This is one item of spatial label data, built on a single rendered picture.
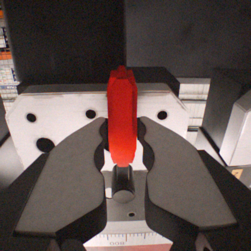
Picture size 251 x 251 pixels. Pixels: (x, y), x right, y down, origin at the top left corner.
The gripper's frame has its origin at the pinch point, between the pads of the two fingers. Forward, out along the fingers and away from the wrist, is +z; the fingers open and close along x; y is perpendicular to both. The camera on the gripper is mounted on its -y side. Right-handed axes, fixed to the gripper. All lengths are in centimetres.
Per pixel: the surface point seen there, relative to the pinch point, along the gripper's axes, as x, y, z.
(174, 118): 4.2, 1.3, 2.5
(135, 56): 6, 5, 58
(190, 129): 183, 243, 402
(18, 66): -9.1, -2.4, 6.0
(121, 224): -0.2, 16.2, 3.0
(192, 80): 27, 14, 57
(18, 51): -8.8, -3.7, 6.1
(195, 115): 193, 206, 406
